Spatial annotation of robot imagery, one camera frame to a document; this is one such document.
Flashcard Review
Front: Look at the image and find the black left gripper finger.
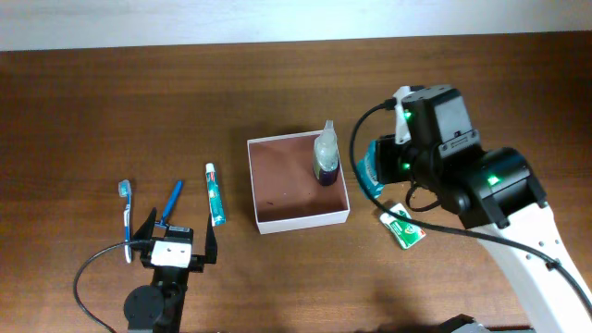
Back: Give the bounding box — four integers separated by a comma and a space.
204, 215, 217, 265
130, 207, 157, 246

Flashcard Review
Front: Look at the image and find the teal mouthwash bottle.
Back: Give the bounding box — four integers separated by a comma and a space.
356, 141, 384, 199

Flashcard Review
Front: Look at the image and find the green white soap packet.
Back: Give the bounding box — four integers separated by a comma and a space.
379, 213, 426, 250

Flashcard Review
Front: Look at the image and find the clear soap pump bottle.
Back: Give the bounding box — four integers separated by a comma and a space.
313, 120, 339, 187

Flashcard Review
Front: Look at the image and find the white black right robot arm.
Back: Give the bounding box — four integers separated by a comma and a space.
376, 85, 591, 332

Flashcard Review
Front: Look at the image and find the green Colgate toothpaste tube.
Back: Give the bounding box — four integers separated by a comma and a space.
205, 163, 227, 227

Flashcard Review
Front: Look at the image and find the blue white toothbrush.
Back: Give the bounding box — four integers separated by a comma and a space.
118, 179, 133, 264

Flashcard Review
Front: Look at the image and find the pink cardboard box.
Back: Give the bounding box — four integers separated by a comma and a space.
247, 130, 351, 234

